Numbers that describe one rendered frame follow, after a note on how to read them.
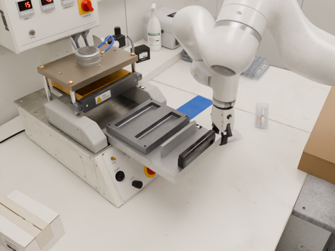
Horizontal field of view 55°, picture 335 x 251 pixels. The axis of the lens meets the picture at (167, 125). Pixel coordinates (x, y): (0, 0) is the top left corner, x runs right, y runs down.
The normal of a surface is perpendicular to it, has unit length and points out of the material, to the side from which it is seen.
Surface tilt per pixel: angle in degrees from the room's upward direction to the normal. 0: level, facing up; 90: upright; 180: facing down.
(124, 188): 65
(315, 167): 90
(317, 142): 43
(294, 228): 0
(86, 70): 0
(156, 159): 0
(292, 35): 79
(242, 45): 61
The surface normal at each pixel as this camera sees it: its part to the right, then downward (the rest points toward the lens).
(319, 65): -0.12, 0.57
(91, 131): 0.49, -0.35
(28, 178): 0.00, -0.79
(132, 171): 0.69, 0.02
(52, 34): 0.76, 0.40
